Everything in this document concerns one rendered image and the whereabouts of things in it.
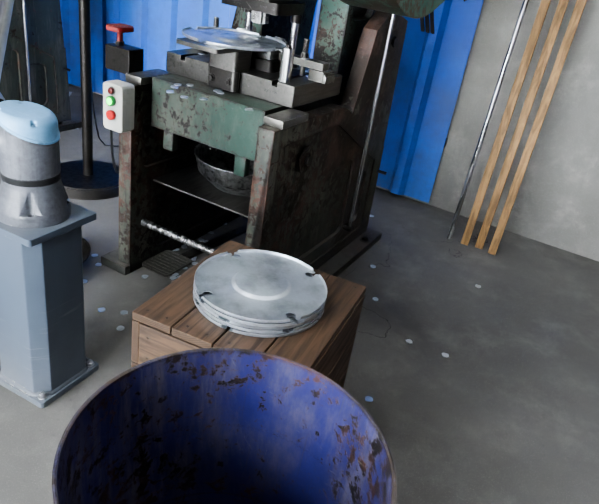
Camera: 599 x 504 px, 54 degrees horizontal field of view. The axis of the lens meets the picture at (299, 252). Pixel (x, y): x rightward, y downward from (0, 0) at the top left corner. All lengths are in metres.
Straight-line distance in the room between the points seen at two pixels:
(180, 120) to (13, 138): 0.62
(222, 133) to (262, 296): 0.61
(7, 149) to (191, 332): 0.51
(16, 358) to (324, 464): 0.83
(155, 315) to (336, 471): 0.49
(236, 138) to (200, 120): 0.13
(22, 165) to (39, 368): 0.49
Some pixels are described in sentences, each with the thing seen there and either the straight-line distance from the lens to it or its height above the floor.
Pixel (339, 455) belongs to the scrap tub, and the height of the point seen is 0.37.
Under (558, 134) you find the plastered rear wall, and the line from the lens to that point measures 2.78.
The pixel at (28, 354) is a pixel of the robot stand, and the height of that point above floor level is 0.13.
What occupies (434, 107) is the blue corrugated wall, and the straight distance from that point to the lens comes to 2.84.
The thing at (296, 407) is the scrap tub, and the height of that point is 0.40.
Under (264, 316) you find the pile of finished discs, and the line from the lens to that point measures 1.19.
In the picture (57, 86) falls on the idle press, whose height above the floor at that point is 0.21.
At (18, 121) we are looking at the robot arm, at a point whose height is 0.67.
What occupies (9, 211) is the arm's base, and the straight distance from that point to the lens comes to 1.35.
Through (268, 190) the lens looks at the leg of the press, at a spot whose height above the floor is 0.46.
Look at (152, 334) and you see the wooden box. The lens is 1.24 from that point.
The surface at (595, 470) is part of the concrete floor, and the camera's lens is 1.74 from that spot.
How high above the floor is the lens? 1.06
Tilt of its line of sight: 28 degrees down
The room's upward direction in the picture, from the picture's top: 9 degrees clockwise
